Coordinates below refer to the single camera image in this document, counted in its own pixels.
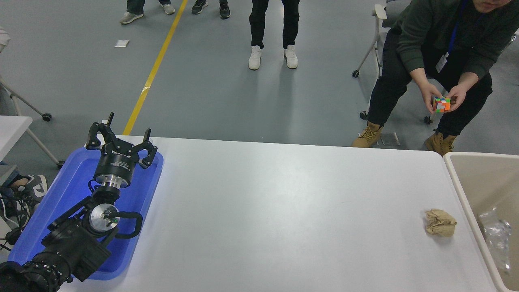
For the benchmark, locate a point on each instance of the clear plastic piece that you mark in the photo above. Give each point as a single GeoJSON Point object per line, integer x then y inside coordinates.
{"type": "Point", "coordinates": [390, 139]}

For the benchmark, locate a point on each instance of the silver foil tray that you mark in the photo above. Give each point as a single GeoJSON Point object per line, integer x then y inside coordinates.
{"type": "Point", "coordinates": [496, 235]}

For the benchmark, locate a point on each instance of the white wheeled chair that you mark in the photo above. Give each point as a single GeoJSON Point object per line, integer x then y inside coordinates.
{"type": "Point", "coordinates": [379, 24]}

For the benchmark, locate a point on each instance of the white paper scrap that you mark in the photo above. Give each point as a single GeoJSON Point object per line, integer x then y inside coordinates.
{"type": "Point", "coordinates": [121, 43]}

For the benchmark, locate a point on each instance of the seated person with boots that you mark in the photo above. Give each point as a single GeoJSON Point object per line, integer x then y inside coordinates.
{"type": "Point", "coordinates": [425, 32]}

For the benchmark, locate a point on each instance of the standing person with white shoes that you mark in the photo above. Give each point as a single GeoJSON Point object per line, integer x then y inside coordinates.
{"type": "Point", "coordinates": [257, 24]}

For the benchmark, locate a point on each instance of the colourful puzzle cube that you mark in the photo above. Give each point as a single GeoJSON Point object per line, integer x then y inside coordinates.
{"type": "Point", "coordinates": [441, 104]}

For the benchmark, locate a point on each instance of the seated person's left hand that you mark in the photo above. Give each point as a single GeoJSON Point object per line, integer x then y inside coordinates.
{"type": "Point", "coordinates": [458, 95]}

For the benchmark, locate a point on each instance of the crumpled tan paper ball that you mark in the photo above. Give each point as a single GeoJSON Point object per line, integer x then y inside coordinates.
{"type": "Point", "coordinates": [440, 223]}

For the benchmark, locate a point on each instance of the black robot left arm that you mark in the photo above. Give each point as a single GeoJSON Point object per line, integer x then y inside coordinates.
{"type": "Point", "coordinates": [73, 243]}

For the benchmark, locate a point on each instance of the seated person's right hand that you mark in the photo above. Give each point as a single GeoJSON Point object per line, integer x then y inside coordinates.
{"type": "Point", "coordinates": [427, 93]}

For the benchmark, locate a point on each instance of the large pale bin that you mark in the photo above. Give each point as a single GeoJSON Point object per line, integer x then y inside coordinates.
{"type": "Point", "coordinates": [482, 182]}

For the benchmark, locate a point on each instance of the person with black-white sneakers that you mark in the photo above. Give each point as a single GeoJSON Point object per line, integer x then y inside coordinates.
{"type": "Point", "coordinates": [34, 184]}

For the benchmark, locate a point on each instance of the grey wheeled metal frame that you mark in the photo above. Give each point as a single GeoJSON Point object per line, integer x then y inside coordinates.
{"type": "Point", "coordinates": [28, 106]}

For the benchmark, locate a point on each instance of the white side table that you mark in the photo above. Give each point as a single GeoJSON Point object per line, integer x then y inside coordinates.
{"type": "Point", "coordinates": [12, 129]}

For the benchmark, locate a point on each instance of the person with light grey shoes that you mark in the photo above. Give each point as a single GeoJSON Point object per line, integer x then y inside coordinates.
{"type": "Point", "coordinates": [130, 16]}

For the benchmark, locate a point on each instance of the person with dark shoes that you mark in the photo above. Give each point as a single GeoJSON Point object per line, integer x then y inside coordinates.
{"type": "Point", "coordinates": [224, 9]}

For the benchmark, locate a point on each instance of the blue plastic tray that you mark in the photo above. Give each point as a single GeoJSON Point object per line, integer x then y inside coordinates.
{"type": "Point", "coordinates": [69, 190]}

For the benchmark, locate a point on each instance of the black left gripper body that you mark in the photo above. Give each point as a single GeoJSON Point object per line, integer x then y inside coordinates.
{"type": "Point", "coordinates": [116, 164]}

